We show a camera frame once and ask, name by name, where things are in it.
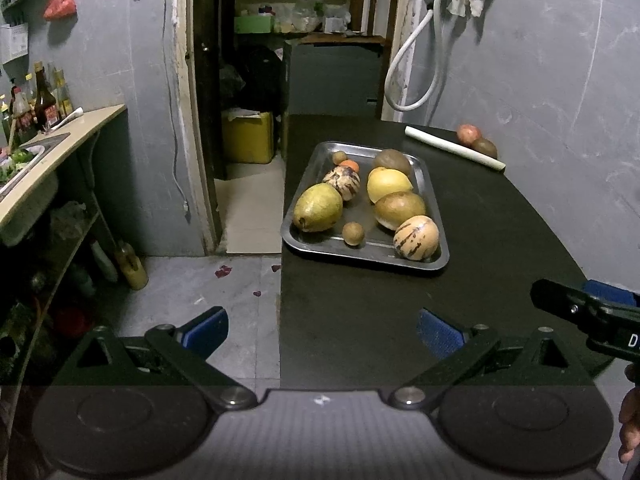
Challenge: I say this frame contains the red label sauce bottle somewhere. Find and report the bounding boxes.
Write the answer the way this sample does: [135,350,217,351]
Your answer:
[11,86,35,136]

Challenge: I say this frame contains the green mango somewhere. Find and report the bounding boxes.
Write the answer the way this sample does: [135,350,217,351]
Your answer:
[292,183,344,233]

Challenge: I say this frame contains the green vegetables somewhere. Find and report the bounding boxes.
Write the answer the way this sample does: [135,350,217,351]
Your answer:
[0,147,36,183]

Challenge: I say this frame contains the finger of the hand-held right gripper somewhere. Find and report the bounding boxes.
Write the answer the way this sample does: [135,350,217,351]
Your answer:
[582,280,640,311]
[530,279,608,328]

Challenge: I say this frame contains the striped pepino melon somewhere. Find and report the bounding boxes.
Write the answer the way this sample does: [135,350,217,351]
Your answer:
[393,215,441,261]
[322,165,361,202]

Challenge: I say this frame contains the dark brown glass bottle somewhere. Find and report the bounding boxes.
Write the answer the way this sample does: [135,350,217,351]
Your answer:
[32,62,60,131]

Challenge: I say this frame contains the green glass bottle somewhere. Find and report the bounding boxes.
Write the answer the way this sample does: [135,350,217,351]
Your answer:
[0,95,13,146]

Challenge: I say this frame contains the clear plastic bags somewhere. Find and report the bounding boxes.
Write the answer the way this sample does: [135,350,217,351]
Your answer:
[277,0,351,33]

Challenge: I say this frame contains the green box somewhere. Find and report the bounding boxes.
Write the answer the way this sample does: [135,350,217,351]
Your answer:
[234,14,275,35]

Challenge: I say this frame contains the yellow jerry can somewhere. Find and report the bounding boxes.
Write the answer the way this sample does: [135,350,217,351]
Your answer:
[221,109,275,164]

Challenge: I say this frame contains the beige kitchen counter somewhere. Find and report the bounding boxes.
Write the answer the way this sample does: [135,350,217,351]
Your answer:
[0,104,128,246]

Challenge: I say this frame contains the thin hanging cable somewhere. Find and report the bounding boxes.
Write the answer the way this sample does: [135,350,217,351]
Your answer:
[159,0,192,223]

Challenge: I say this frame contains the metal sink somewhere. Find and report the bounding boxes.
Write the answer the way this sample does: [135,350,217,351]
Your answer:
[0,132,71,196]

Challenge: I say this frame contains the dark wooden door frame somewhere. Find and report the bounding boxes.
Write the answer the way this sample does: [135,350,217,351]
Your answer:
[192,0,223,251]

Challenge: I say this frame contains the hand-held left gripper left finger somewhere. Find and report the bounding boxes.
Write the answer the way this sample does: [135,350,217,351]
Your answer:
[60,306,258,413]

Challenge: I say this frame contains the white shower hose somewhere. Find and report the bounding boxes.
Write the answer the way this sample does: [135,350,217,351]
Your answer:
[384,0,451,112]

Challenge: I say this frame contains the yellow plastic bottle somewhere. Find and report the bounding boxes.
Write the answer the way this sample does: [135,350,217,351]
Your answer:
[116,241,149,290]

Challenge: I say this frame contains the white paper roll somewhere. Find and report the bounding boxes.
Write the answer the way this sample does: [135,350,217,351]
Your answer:
[404,126,507,172]

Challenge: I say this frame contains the brown round fruit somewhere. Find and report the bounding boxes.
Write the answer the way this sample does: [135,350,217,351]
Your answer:
[372,148,412,177]

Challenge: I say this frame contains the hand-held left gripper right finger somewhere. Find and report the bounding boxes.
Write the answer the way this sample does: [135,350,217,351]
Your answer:
[389,307,588,411]

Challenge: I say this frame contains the red container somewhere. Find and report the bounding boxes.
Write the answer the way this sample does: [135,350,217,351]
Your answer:
[55,307,93,338]

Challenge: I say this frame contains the grey cabinet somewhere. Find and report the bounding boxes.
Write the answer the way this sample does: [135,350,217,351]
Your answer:
[282,37,388,121]

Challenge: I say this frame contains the dark bag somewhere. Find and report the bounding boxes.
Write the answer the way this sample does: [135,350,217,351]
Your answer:
[235,45,283,111]

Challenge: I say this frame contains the metal tray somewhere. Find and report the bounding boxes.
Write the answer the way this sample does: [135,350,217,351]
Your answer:
[281,141,450,273]

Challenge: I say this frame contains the yellow lemon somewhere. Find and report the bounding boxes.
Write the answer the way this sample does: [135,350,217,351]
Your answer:
[366,167,415,204]

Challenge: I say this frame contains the white plastic bottle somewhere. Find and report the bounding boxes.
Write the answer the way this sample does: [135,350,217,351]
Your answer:
[90,240,119,283]

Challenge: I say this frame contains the red plastic bag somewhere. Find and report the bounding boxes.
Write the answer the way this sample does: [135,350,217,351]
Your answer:
[43,0,78,22]

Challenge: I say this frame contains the person's right hand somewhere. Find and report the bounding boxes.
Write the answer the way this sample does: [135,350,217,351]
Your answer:
[618,387,640,465]

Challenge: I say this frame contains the paper wall notice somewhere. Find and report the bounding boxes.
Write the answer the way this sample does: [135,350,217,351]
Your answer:
[0,24,30,63]

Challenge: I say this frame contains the yellow oil bottle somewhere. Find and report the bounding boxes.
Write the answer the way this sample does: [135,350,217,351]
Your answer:
[52,69,75,118]

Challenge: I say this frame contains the brown pear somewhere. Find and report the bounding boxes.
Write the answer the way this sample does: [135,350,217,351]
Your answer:
[374,191,427,231]

